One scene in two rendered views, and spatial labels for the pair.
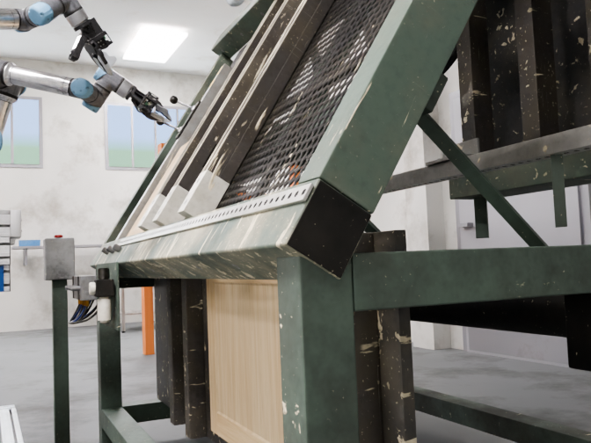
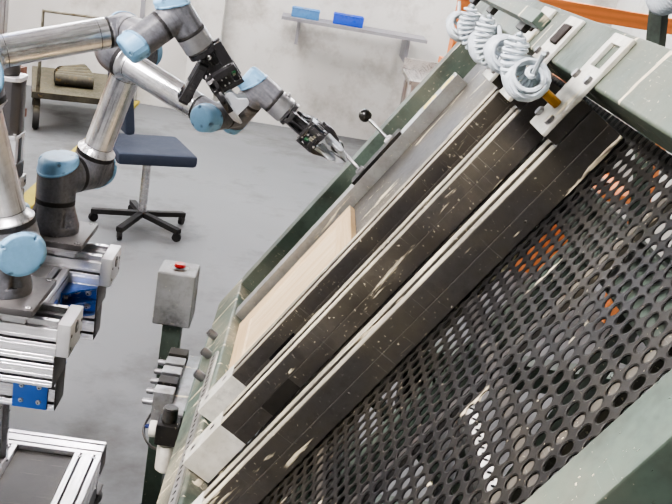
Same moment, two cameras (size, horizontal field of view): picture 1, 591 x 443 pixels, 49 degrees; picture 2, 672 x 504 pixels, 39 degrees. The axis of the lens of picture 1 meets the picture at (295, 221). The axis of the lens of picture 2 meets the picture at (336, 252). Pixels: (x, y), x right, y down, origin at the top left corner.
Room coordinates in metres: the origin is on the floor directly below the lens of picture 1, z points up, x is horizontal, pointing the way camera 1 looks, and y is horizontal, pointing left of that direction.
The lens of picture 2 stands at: (0.37, -0.46, 2.03)
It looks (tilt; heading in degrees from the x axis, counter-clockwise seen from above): 19 degrees down; 22
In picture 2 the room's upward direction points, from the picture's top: 10 degrees clockwise
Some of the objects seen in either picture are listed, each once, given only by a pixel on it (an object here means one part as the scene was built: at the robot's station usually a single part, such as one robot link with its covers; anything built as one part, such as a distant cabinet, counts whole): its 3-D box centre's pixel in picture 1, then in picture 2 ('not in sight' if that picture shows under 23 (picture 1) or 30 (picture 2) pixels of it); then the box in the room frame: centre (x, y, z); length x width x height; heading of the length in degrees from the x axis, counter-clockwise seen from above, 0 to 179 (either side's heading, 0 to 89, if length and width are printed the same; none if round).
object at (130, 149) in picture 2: not in sight; (146, 140); (5.32, 2.90, 0.57); 0.67 x 0.64 x 1.15; 119
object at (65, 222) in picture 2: not in sight; (54, 213); (2.56, 1.33, 1.09); 0.15 x 0.15 x 0.10
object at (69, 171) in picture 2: not in sight; (58, 175); (2.57, 1.33, 1.20); 0.13 x 0.12 x 0.14; 177
